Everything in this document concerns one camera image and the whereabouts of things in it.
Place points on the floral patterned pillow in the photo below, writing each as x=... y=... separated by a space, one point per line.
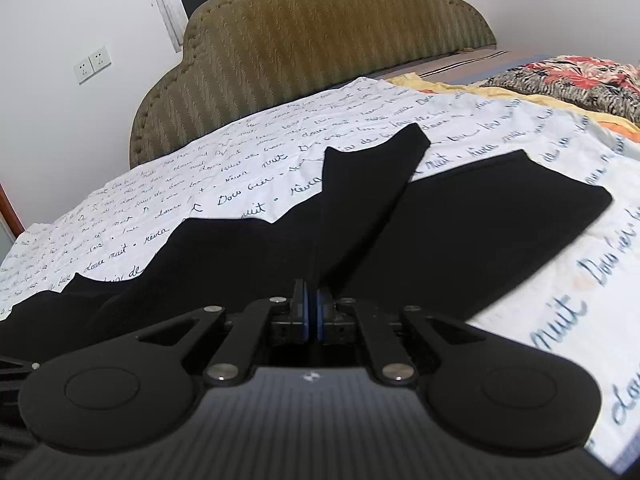
x=570 y=80

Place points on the striped mattress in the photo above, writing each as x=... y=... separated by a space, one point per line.
x=465 y=62

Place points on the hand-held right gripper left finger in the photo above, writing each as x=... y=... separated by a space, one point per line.
x=301 y=310

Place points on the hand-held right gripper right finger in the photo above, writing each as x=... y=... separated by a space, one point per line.
x=321 y=312

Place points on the white framed window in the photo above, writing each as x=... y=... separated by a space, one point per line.
x=167 y=0

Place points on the black pants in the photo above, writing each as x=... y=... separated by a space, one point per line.
x=475 y=210

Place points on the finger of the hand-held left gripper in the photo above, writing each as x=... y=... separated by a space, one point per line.
x=20 y=364

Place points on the yellow cloth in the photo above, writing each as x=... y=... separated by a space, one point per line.
x=590 y=115

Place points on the white script printed bedsheet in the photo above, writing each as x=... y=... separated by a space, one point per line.
x=225 y=170

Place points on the olive upholstered headboard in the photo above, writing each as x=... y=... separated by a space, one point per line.
x=300 y=35

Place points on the wooden door frame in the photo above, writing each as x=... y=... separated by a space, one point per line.
x=7 y=205

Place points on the white wall socket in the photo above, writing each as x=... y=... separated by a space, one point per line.
x=100 y=58
x=83 y=71

